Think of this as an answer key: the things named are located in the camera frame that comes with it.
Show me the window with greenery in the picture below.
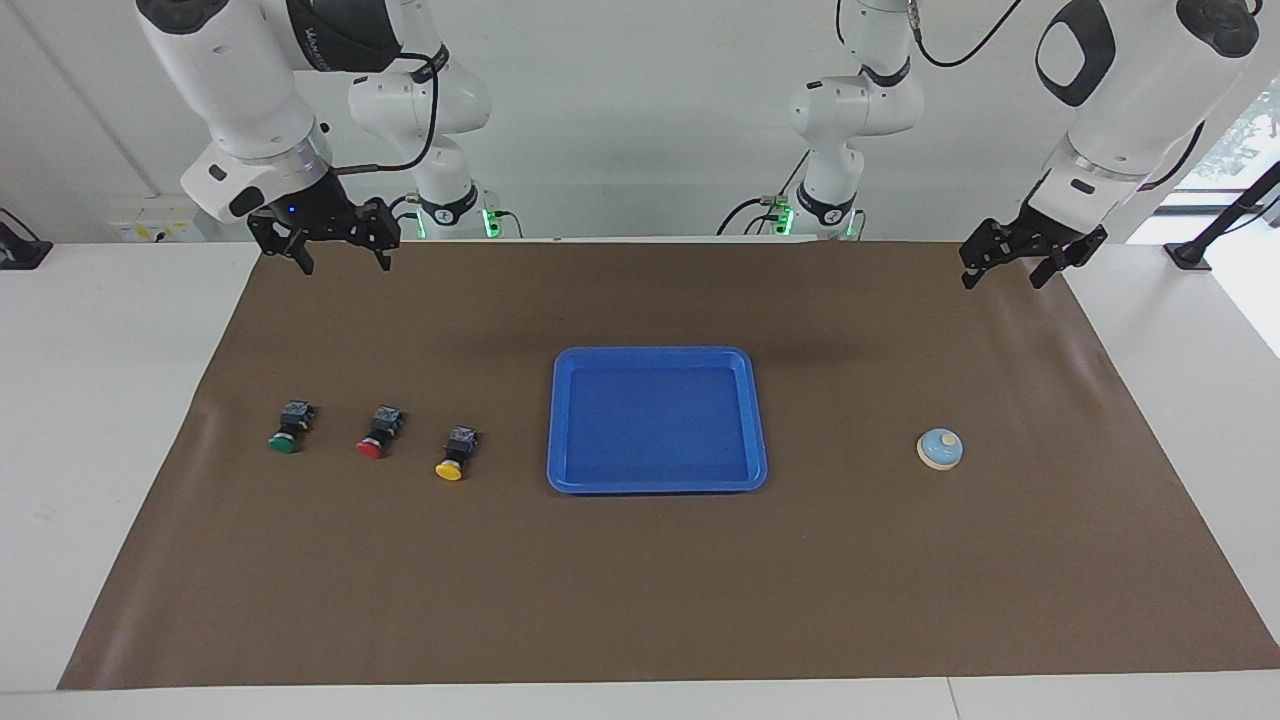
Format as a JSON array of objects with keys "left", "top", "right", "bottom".
[{"left": 1165, "top": 80, "right": 1280, "bottom": 216}]

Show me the black base cable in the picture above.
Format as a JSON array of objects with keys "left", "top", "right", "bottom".
[
  {"left": 715, "top": 150, "right": 811, "bottom": 238},
  {"left": 385, "top": 190, "right": 523, "bottom": 241}
]

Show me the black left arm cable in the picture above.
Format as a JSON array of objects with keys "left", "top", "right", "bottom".
[{"left": 905, "top": 0, "right": 1211, "bottom": 191}]

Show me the yellow push button switch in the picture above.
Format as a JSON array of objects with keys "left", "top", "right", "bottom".
[{"left": 435, "top": 425, "right": 478, "bottom": 483}]

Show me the black pole stand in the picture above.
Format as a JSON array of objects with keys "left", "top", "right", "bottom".
[{"left": 1163, "top": 160, "right": 1280, "bottom": 273}]

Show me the light blue desk bell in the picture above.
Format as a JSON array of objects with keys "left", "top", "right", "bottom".
[{"left": 916, "top": 427, "right": 965, "bottom": 472}]

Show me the blue plastic tray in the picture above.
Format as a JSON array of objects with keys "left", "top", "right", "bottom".
[{"left": 546, "top": 346, "right": 769, "bottom": 495}]

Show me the black left base cable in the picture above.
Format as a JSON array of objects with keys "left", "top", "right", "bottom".
[{"left": 715, "top": 150, "right": 811, "bottom": 238}]

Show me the black low bracket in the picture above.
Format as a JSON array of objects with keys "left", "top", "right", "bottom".
[{"left": 0, "top": 208, "right": 53, "bottom": 271}]

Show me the green push button switch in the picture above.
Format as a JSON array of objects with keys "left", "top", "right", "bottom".
[{"left": 267, "top": 399, "right": 315, "bottom": 455}]

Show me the black right base cable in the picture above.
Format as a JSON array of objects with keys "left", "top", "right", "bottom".
[{"left": 385, "top": 190, "right": 523, "bottom": 241}]

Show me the white wall socket box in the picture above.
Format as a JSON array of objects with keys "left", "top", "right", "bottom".
[{"left": 108, "top": 195, "right": 206, "bottom": 243}]

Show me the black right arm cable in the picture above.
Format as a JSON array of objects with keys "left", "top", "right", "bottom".
[{"left": 335, "top": 45, "right": 447, "bottom": 177}]

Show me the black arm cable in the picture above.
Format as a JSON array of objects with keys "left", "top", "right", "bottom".
[
  {"left": 905, "top": 0, "right": 1211, "bottom": 191},
  {"left": 335, "top": 45, "right": 447, "bottom": 177}
]

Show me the brown table mat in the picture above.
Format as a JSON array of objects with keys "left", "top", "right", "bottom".
[{"left": 57, "top": 240, "right": 1280, "bottom": 691}]

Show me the red push button switch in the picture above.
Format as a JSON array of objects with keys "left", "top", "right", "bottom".
[{"left": 355, "top": 404, "right": 404, "bottom": 461}]

